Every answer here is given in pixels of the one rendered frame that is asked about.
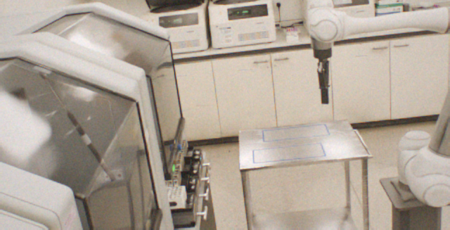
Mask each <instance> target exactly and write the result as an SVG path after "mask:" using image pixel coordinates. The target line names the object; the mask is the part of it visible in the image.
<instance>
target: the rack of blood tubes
mask: <svg viewBox="0 0 450 230"><path fill-rule="evenodd" d="M167 195H168V199H169V206H170V209H174V208H186V206H185V204H186V199H187V195H186V188H185V186H174V187H167Z"/></svg>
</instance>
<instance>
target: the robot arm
mask: <svg viewBox="0 0 450 230"><path fill-rule="evenodd" d="M307 24H308V28H309V31H310V37H311V47H312V48H313V55H314V58H317V59H318V60H319V62H318V63H317V66H318V68H317V69H316V70H317V73H318V79H319V89H321V104H329V94H328V87H330V85H329V63H330V61H329V60H328V58H330V57H332V55H333V51H332V47H333V45H334V44H333V42H334V41H340V40H344V39H345V38H346V37H347V36H349V35H351V34H362V33H369V32H379V31H384V30H389V31H390V30H400V29H407V28H413V29H421V30H429V31H433V32H439V33H445V34H450V6H448V7H441V8H434V9H430V10H425V11H412V12H405V13H396V14H392V15H384V16H380V17H375V18H373V17H371V18H353V17H350V16H349V15H347V14H346V13H345V11H337V10H335V9H334V4H333V0H309V2H308V6H307ZM397 166H398V178H393V179H392V180H391V184H393V185H394V187H395V189H396V190H397V192H398V194H399V195H400V197H401V201H402V202H409V201H412V200H419V201H420V202H422V203H423V204H425V205H429V206H432V207H444V206H447V205H448V204H449V203H450V85H449V89H448V91H447V93H446V97H445V99H444V102H443V105H442V109H441V111H440V115H439V119H438V121H437V124H436V127H435V130H434V132H433V135H432V136H430V135H429V134H428V133H427V132H422V131H411V132H408V133H407V134H405V135H404V136H403V137H402V139H401V141H400V143H399V147H398V154H397Z"/></svg>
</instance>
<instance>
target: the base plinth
mask: <svg viewBox="0 0 450 230"><path fill-rule="evenodd" d="M439 115H440V114H437V115H424V116H418V117H406V118H399V119H393V120H391V119H390V120H378V121H370V122H358V123H351V126H352V128H353V129H366V128H372V127H385V126H392V125H399V124H411V123H419V122H431V121H438V119H439ZM232 142H239V136H225V137H218V138H211V139H199V140H192V141H187V143H188V147H189V146H204V145H212V144H218V143H232Z"/></svg>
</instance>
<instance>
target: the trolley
mask: <svg viewBox="0 0 450 230"><path fill-rule="evenodd" d="M356 133H357V135H358V137H359V138H360V140H361V141H360V140H359V138H358V137H357V135H356ZM361 142H362V144H363V146H362V144H361ZM363 147H364V148H365V150H366V152H367V154H368V155H367V154H366V152H365V150H364V148H363ZM371 158H373V156H372V155H371V152H370V151H369V149H368V148H367V146H366V144H365V143H364V140H363V138H362V137H361V135H360V133H359V131H358V130H357V129H353V128H352V126H351V124H350V123H349V121H348V119H346V120H333V121H327V122H313V123H306V124H294V125H286V126H280V127H266V128H259V129H246V130H239V166H240V175H241V181H242V187H243V197H244V203H245V214H246V220H247V230H357V228H356V225H355V223H354V220H353V218H352V213H351V197H350V180H349V178H350V163H349V161H353V160H361V186H362V206H363V228H364V230H369V211H368V164H367V159H371ZM332 162H345V184H346V187H345V199H346V207H334V208H326V209H318V210H303V211H296V212H281V213H273V214H265V215H254V212H253V206H252V195H251V188H250V178H249V171H253V170H267V169H274V168H282V167H296V166H303V165H317V164H324V163H332Z"/></svg>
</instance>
